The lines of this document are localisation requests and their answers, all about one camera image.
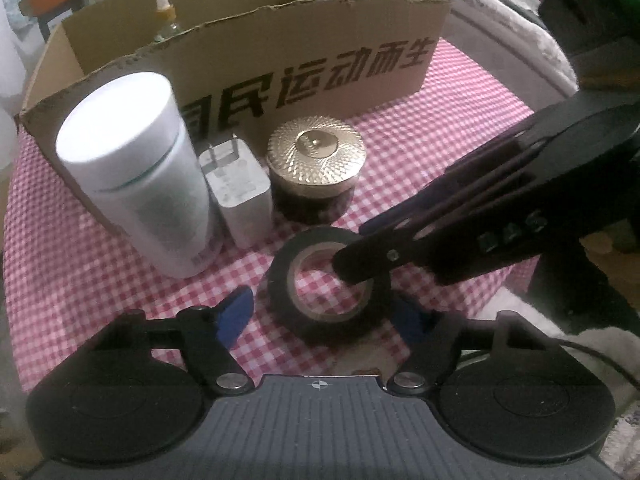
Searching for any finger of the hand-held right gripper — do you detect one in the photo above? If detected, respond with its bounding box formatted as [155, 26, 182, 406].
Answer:
[357, 110, 556, 236]
[332, 195, 501, 286]

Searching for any green dropper bottle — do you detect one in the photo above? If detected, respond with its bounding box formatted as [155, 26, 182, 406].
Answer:
[152, 0, 183, 43]

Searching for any pink checkered tablecloth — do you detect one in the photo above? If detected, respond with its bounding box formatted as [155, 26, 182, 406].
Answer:
[2, 35, 546, 396]

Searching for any white fuzzy blanket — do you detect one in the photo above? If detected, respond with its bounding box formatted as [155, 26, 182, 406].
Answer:
[425, 0, 581, 106]

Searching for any black cable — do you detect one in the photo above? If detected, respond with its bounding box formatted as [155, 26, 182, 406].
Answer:
[550, 337, 640, 396]

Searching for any white plastic bottle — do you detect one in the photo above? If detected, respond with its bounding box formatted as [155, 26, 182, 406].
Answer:
[55, 72, 223, 279]

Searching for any gold-lidded dark jar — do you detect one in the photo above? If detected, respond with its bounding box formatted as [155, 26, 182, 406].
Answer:
[265, 116, 366, 226]

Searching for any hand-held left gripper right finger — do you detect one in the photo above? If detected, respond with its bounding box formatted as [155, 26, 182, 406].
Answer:
[387, 295, 548, 397]

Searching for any white curtain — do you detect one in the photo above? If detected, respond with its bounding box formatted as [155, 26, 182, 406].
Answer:
[0, 10, 31, 171]

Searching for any white charger plug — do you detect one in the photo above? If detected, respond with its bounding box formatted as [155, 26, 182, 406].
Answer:
[199, 133, 274, 250]

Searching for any brown cardboard box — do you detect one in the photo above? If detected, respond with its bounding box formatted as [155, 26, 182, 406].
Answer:
[15, 0, 452, 231]

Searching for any black tape roll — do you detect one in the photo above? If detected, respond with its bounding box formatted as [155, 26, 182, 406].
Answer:
[269, 227, 388, 338]

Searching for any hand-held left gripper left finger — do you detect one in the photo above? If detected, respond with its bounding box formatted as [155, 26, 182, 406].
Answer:
[90, 285, 253, 397]

